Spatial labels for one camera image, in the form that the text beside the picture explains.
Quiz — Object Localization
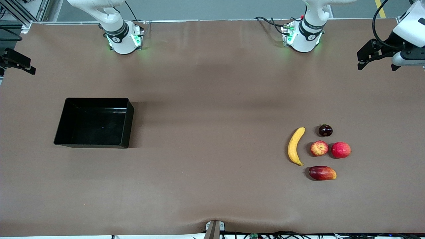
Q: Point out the black plastic box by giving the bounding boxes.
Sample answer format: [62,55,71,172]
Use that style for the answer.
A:
[53,97,134,149]

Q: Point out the red yellow apple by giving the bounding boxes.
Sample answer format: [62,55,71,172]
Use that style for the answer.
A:
[310,140,329,157]

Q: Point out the yellow banana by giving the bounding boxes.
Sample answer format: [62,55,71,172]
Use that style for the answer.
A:
[288,127,306,166]

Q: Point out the dark purple mangosteen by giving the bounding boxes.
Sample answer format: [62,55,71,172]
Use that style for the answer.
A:
[318,123,333,137]

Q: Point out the red yellow mango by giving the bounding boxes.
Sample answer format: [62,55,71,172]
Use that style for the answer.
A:
[308,166,337,181]

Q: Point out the brown table mat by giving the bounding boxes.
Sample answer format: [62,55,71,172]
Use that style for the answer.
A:
[0,18,425,237]

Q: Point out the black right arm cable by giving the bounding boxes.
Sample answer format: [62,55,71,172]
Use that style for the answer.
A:
[0,26,23,42]

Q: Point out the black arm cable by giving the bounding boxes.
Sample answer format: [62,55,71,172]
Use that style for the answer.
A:
[372,0,399,50]
[0,26,23,42]

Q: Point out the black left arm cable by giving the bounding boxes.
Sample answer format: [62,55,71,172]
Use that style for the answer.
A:
[372,0,399,50]

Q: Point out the aluminium frame struts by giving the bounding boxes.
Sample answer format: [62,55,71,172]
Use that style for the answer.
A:
[0,0,50,34]

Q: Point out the black left base cables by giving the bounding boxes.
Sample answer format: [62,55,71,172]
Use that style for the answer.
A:
[254,16,287,35]

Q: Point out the black right base cable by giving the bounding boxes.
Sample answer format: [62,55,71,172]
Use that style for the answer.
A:
[125,0,146,35]

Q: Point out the silver table edge rail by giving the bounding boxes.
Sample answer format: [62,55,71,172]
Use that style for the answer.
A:
[21,17,409,26]

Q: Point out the black table edge cables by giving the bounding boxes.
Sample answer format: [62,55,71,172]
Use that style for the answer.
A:
[191,231,425,239]

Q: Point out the metal camera pole bracket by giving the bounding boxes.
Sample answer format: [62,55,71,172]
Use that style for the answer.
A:
[204,220,225,239]

